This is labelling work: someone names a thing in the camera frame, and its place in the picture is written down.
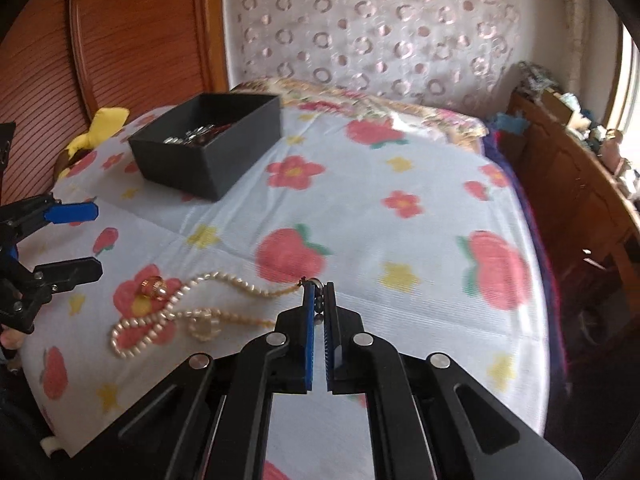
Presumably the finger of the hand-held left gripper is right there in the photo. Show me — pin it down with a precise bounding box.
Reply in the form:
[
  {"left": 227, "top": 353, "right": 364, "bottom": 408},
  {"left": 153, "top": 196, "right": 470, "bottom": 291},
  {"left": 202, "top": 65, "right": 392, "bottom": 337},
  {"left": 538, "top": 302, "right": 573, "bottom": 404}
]
[
  {"left": 0, "top": 195, "right": 99, "bottom": 242},
  {"left": 22, "top": 257, "right": 103, "bottom": 302}
]

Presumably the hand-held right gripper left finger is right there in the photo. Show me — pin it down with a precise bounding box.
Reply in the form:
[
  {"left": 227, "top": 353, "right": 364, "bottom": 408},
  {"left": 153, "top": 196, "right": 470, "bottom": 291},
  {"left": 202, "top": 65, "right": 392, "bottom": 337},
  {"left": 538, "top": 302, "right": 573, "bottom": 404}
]
[{"left": 117, "top": 280, "right": 318, "bottom": 480}]

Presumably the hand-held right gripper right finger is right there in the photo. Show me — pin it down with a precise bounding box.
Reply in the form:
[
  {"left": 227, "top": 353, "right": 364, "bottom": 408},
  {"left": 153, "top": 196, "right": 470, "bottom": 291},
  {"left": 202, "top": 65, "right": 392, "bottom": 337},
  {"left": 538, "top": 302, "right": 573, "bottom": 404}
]
[{"left": 322, "top": 281, "right": 586, "bottom": 480}]

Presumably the pearl necklace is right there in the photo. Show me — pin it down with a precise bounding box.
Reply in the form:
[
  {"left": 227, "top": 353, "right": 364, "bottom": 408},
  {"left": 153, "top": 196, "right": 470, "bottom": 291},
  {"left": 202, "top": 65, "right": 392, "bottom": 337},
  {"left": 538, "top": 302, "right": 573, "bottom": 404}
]
[{"left": 110, "top": 271, "right": 321, "bottom": 360}]

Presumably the black box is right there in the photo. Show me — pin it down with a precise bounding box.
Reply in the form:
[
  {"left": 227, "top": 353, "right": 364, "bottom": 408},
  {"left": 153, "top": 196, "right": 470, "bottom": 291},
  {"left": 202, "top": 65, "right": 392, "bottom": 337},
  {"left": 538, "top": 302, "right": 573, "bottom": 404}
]
[{"left": 128, "top": 92, "right": 283, "bottom": 203}]

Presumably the person's left hand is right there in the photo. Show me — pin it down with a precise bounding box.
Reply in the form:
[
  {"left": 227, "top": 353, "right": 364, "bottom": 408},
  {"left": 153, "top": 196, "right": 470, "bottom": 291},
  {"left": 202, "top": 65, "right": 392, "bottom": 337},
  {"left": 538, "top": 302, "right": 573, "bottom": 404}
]
[{"left": 0, "top": 327, "right": 25, "bottom": 361}]

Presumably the yellow plush toy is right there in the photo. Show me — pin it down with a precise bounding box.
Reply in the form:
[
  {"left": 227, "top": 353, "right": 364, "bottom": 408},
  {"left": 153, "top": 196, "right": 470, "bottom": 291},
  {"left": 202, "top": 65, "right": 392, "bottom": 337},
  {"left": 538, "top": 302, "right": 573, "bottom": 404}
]
[{"left": 57, "top": 106, "right": 130, "bottom": 176}]

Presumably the wooden wardrobe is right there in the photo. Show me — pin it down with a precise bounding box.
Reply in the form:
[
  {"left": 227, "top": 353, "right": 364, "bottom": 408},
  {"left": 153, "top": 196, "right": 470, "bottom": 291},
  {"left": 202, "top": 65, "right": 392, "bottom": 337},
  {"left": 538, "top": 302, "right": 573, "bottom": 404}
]
[{"left": 0, "top": 0, "right": 231, "bottom": 206}]

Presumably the dark blue blanket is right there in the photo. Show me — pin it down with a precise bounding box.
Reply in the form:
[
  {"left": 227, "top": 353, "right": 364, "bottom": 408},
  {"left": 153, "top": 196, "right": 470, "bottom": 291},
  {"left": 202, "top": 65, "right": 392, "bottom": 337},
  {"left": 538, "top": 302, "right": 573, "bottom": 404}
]
[{"left": 480, "top": 120, "right": 571, "bottom": 411}]

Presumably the floral blanket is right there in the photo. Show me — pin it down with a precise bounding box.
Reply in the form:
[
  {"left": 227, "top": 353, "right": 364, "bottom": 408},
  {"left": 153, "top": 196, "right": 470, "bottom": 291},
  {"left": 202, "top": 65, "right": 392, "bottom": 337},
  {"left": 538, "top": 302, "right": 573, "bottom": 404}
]
[{"left": 232, "top": 77, "right": 488, "bottom": 148}]

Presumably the teal bag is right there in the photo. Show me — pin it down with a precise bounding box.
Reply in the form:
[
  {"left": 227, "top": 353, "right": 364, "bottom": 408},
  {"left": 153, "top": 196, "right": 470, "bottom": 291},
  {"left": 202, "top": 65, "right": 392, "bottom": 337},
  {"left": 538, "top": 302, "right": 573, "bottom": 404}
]
[{"left": 487, "top": 112, "right": 531, "bottom": 133}]

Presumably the wooden cabinet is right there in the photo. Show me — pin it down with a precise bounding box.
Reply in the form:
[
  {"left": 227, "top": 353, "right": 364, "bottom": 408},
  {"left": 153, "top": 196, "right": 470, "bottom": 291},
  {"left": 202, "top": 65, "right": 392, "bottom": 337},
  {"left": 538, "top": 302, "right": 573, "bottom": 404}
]
[{"left": 500, "top": 90, "right": 640, "bottom": 311}]

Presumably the circle patterned curtain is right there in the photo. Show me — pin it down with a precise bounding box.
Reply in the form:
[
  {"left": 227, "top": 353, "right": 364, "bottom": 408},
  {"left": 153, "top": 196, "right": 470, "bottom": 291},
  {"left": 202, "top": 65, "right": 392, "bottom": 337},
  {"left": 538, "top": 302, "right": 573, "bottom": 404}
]
[{"left": 222, "top": 0, "right": 521, "bottom": 111}]

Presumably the brown tissue box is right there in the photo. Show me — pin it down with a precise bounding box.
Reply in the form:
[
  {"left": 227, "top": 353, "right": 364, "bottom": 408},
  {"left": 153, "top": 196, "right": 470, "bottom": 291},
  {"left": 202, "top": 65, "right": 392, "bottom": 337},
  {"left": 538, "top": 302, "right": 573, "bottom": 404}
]
[{"left": 542, "top": 87, "right": 583, "bottom": 121}]

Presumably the stack of folded items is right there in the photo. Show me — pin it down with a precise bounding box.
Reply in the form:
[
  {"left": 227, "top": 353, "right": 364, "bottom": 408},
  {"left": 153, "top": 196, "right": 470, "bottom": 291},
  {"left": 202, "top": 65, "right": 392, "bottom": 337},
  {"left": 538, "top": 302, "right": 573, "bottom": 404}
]
[{"left": 517, "top": 60, "right": 556, "bottom": 93}]

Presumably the pink kettle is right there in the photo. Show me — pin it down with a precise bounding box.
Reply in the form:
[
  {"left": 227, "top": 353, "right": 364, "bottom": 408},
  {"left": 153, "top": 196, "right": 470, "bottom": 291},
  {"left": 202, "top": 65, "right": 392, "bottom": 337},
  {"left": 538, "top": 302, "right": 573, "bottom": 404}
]
[{"left": 602, "top": 130, "right": 631, "bottom": 171}]

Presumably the window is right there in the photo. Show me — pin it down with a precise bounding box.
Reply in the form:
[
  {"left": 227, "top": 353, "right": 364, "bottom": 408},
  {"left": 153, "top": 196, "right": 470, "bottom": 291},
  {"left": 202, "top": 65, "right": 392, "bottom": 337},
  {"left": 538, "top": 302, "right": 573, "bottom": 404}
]
[{"left": 605, "top": 25, "right": 640, "bottom": 141}]

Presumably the patterned side curtain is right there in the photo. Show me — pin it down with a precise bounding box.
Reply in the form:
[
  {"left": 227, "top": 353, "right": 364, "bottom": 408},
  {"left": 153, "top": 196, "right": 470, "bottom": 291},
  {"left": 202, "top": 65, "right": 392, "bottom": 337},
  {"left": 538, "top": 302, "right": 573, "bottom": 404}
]
[{"left": 545, "top": 0, "right": 581, "bottom": 91}]

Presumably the gold ring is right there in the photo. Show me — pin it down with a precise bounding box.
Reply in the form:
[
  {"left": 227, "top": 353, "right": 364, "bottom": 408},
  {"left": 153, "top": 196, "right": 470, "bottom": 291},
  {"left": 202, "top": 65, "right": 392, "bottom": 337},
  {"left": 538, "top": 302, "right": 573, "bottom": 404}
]
[{"left": 137, "top": 276, "right": 168, "bottom": 301}]

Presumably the clear bead bracelet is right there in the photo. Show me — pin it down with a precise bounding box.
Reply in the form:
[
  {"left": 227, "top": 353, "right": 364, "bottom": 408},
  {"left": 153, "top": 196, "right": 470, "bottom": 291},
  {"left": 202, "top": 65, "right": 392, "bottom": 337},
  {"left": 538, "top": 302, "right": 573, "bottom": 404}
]
[{"left": 187, "top": 310, "right": 221, "bottom": 342}]

